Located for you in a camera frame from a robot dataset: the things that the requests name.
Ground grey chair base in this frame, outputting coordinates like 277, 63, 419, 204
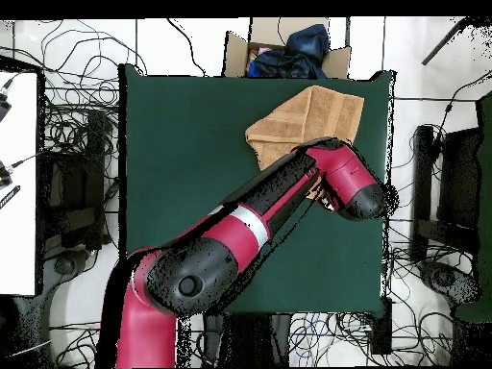
41, 247, 93, 301

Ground black rod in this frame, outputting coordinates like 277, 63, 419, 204
421, 16, 472, 66

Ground single black cable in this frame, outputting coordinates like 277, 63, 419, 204
166, 17, 209, 76

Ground black camera device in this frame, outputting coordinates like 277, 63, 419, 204
0, 160, 13, 188
0, 78, 14, 122

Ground black rectangular block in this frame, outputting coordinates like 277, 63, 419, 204
370, 296, 394, 356

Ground tan terry towel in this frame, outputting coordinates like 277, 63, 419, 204
244, 85, 365, 201

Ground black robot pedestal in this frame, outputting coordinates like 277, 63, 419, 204
202, 311, 293, 368

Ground green covered table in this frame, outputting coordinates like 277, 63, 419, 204
453, 91, 492, 324

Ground white desk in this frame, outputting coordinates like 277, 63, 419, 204
0, 70, 39, 297

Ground dark blue clothes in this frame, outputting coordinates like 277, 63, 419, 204
247, 23, 332, 80

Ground blue cable bundle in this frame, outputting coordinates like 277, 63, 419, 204
287, 310, 371, 364

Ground cardboard box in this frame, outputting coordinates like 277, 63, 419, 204
222, 16, 352, 80

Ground dark green table cloth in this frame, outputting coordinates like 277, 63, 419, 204
118, 62, 395, 314

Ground dark chair base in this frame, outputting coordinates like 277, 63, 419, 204
418, 260, 480, 305

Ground black metal frame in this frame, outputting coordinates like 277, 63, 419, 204
408, 124, 481, 262
37, 109, 112, 251

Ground black flat strip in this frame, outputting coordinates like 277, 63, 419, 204
0, 184, 21, 210

